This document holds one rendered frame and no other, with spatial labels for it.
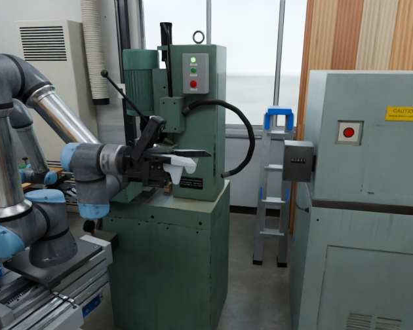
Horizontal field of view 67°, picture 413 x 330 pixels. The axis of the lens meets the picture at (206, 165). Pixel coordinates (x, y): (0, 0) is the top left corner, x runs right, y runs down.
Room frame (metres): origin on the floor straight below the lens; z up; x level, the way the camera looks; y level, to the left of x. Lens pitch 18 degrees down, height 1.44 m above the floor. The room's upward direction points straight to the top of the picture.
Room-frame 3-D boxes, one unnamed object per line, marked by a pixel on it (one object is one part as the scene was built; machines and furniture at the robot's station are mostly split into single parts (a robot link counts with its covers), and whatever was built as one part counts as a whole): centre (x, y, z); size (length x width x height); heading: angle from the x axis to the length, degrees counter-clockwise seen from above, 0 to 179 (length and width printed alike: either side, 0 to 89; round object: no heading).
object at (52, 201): (0.92, 0.52, 0.98); 0.13 x 0.12 x 0.14; 167
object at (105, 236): (1.38, 0.52, 0.58); 0.12 x 0.08 x 0.08; 74
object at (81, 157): (0.74, 0.29, 1.21); 0.11 x 0.08 x 0.09; 78
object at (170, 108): (1.39, 0.15, 1.23); 0.09 x 0.08 x 0.15; 74
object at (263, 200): (2.11, -0.49, 0.58); 0.27 x 0.25 x 1.16; 170
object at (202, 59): (1.37, 0.04, 1.40); 0.10 x 0.06 x 0.16; 74
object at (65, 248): (0.92, 0.52, 0.87); 0.15 x 0.15 x 0.10
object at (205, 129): (1.52, 0.03, 1.16); 0.22 x 0.22 x 0.72; 74
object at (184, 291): (1.56, 0.20, 0.36); 0.58 x 0.45 x 0.71; 74
